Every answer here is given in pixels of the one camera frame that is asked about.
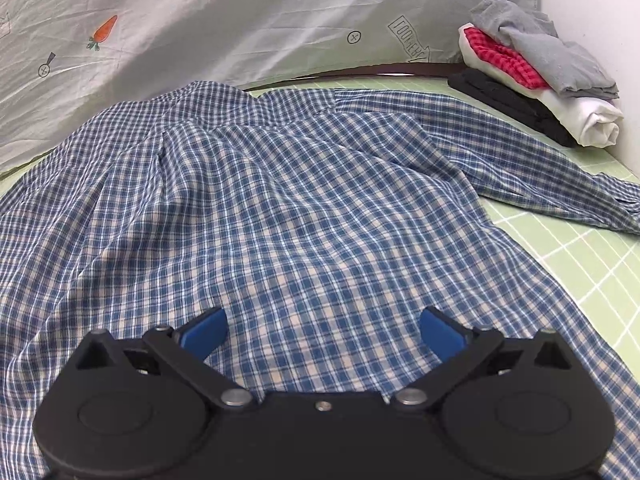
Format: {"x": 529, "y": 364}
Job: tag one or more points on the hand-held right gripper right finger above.
{"x": 441, "y": 335}

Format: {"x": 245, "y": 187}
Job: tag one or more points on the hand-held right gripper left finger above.
{"x": 204, "y": 336}

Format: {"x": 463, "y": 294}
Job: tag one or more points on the blue plaid shirt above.
{"x": 280, "y": 200}

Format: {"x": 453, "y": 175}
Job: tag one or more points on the black folded garment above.
{"x": 520, "y": 105}

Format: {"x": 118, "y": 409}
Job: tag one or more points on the white folded garment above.
{"x": 590, "y": 120}

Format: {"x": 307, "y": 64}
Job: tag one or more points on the red checked folded garment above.
{"x": 505, "y": 60}

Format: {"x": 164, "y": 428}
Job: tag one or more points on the grey folded garment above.
{"x": 560, "y": 55}

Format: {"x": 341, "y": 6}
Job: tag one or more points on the carrot print grey quilt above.
{"x": 225, "y": 15}

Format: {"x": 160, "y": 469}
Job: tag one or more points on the dark brown bed frame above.
{"x": 350, "y": 72}

